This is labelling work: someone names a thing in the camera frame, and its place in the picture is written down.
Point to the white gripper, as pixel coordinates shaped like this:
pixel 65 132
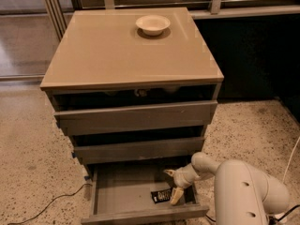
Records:
pixel 182 177

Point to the black rxbar chocolate wrapper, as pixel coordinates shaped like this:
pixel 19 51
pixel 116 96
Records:
pixel 161 196

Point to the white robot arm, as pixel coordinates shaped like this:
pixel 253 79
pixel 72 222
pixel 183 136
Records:
pixel 244 195

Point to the middle grey drawer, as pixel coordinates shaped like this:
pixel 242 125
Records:
pixel 138 150

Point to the bottom grey open drawer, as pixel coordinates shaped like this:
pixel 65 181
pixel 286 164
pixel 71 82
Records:
pixel 122 194

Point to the top grey drawer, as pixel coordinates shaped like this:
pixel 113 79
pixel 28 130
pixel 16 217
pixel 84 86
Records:
pixel 132 118

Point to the grey drawer cabinet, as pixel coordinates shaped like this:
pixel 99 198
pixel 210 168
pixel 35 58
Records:
pixel 105 61

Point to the white plug adapter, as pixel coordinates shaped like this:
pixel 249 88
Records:
pixel 280 219

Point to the white bowl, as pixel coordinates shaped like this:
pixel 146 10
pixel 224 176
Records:
pixel 153 25

